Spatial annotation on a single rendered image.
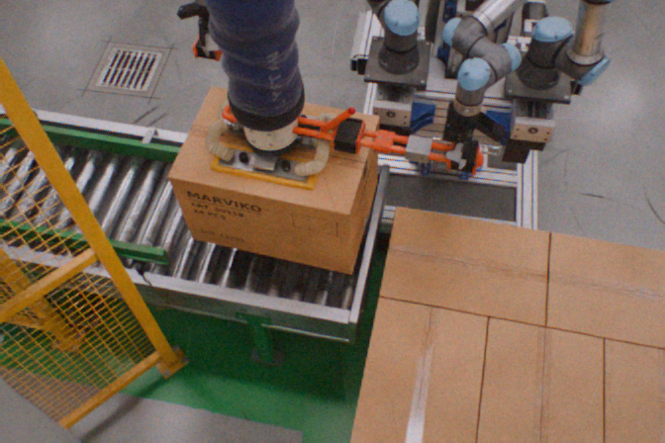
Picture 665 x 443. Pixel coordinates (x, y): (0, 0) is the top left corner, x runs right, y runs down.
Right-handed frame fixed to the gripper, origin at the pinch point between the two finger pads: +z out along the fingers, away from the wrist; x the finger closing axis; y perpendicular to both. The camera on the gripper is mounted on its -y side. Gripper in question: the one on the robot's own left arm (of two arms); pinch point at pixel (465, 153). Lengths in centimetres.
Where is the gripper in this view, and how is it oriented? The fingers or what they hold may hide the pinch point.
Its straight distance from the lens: 207.0
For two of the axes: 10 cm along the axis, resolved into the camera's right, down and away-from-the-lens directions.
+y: -9.7, -1.9, 1.6
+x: -2.5, 8.0, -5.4
